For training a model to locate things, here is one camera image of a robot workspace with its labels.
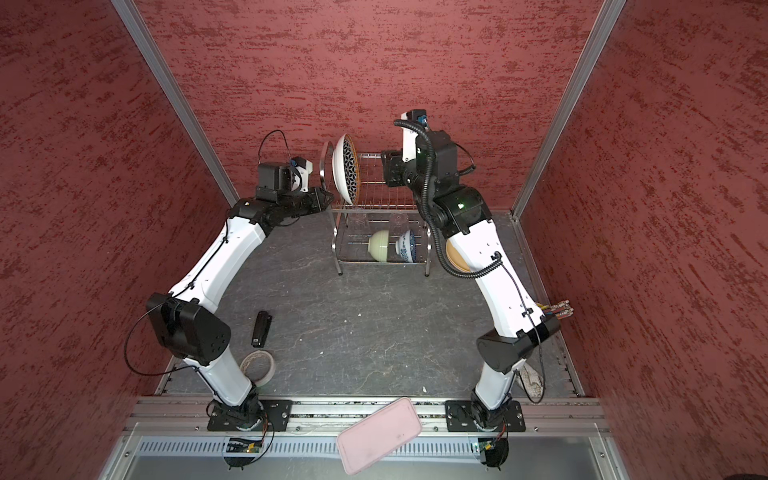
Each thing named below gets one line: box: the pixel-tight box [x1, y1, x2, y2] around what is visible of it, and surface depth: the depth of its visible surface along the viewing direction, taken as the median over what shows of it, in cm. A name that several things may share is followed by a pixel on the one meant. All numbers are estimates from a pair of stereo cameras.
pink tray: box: [337, 398, 423, 476], surface depth 71 cm
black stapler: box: [251, 310, 273, 348], surface depth 89 cm
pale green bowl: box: [368, 230, 389, 262], surface depth 96 cm
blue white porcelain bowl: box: [395, 229, 417, 263], surface depth 96 cm
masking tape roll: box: [240, 350, 276, 387], surface depth 84 cm
